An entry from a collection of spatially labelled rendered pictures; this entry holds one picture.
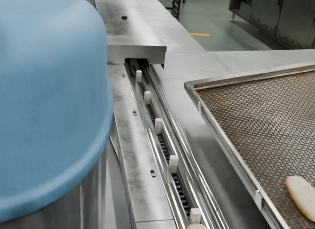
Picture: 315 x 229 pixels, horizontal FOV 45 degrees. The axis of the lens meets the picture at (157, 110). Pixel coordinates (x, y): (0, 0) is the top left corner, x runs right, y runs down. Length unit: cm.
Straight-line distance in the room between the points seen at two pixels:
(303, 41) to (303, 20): 20
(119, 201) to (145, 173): 6
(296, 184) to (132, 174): 26
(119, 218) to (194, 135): 31
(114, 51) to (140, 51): 8
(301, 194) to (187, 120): 40
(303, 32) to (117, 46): 317
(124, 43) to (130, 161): 51
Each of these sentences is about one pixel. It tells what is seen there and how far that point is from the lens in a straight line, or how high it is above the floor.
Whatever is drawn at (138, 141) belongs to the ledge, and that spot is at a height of 86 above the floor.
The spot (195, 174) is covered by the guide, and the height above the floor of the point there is 86.
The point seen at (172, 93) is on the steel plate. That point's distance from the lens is 105.
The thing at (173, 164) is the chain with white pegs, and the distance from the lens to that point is 68.
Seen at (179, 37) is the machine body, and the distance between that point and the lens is 161.
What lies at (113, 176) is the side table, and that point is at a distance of 71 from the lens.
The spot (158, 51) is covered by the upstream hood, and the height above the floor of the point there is 90.
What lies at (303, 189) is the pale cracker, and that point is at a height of 91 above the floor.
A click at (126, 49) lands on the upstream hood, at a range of 110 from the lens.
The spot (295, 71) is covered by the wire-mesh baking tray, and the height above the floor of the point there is 94.
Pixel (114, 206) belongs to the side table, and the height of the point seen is 82.
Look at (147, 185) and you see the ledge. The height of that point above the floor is 86.
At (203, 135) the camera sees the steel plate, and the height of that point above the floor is 82.
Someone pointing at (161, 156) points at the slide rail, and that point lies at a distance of 71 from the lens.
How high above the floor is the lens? 124
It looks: 26 degrees down
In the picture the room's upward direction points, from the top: 5 degrees clockwise
